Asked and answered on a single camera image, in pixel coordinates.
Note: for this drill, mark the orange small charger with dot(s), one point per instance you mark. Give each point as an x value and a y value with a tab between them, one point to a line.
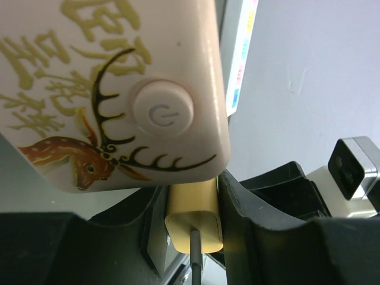
194	206

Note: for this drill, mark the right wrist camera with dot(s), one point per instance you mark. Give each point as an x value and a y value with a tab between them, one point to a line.
349	183

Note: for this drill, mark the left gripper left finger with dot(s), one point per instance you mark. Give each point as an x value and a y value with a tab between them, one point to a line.
125	244

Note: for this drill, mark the white power strip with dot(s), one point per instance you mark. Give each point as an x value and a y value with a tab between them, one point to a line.
235	38

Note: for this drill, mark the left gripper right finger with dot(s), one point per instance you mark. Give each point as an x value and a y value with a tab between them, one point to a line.
263	245

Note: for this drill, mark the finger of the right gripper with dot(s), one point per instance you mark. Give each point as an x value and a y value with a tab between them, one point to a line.
283	196

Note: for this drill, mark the pink giraffe cube charger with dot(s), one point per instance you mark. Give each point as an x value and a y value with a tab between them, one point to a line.
105	95

